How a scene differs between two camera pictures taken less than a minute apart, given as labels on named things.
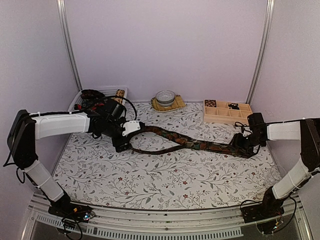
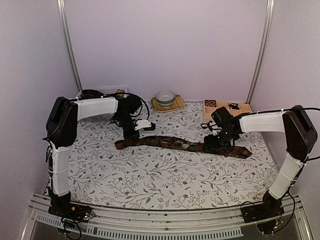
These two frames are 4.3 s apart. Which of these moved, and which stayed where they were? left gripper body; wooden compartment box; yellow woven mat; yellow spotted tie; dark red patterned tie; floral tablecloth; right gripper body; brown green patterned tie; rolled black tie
Moved: right gripper body; brown green patterned tie; left gripper body
Stayed: yellow spotted tie; rolled black tie; floral tablecloth; dark red patterned tie; yellow woven mat; wooden compartment box
